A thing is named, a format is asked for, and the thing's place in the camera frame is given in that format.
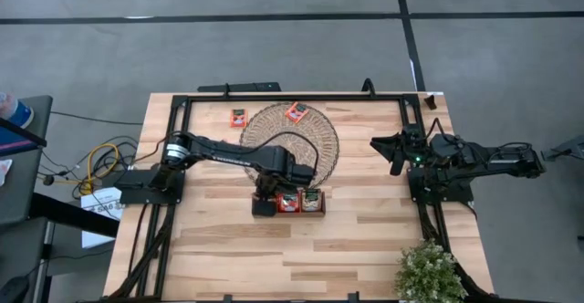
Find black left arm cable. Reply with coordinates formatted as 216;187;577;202
236;131;320;172

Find yellow cable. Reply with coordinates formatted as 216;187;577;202
68;141;120;195

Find white paper sheet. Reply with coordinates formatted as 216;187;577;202
79;186;125;250

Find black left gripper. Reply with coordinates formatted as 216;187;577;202
252;170;299;217

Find grey metal object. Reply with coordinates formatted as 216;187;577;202
541;132;584;163

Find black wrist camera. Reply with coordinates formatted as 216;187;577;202
389;154;406;177
291;163;317;186

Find green white snack packet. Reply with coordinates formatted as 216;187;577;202
301;188;323;213

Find round woven placemat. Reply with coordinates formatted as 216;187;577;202
239;102;341;189

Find black computer mouse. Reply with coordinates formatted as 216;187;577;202
0;275;31;303

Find black arched bracket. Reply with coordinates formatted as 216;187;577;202
361;77;378;99

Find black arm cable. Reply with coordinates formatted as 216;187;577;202
423;117;534;153
236;131;320;172

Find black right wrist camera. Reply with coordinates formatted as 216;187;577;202
389;154;406;177

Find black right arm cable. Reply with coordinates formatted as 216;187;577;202
423;117;534;153

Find potted plant white flowers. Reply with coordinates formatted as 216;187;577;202
392;240;470;303

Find blue white container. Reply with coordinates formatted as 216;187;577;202
0;90;36;130

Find red tea packet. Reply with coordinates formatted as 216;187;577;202
277;192;302;214
284;101;310;124

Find wooden tea box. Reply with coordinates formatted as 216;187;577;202
251;187;327;219

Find black flat bar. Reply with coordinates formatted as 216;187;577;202
196;81;282;94

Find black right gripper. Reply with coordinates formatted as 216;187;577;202
369;123;433;168

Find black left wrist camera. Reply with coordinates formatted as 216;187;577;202
291;163;317;186

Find grey desk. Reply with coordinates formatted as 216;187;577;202
0;94;55;231

